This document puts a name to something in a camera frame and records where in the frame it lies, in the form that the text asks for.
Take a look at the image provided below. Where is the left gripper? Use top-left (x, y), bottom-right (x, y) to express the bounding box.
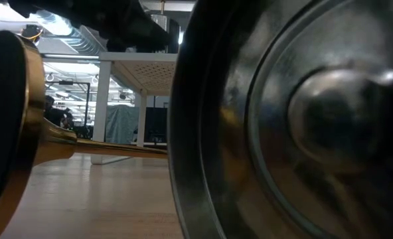
top-left (106, 13), bottom-right (181, 54)

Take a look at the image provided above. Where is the black partition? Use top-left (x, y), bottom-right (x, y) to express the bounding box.
top-left (145, 106), bottom-right (169, 144)

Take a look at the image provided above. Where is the white perforated shelf riser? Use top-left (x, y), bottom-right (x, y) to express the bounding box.
top-left (90, 51), bottom-right (179, 166)

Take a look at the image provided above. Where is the grey cover cloth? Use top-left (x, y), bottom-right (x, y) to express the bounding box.
top-left (105, 105), bottom-right (141, 145)

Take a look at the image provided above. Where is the person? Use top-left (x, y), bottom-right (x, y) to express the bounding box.
top-left (43, 95), bottom-right (74, 130)

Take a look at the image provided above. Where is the ribbed silver ventilation duct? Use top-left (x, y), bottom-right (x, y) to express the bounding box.
top-left (33, 9), bottom-right (102, 56)

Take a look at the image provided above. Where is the black frame rig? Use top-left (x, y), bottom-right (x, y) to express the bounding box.
top-left (43, 80), bottom-right (92, 139)

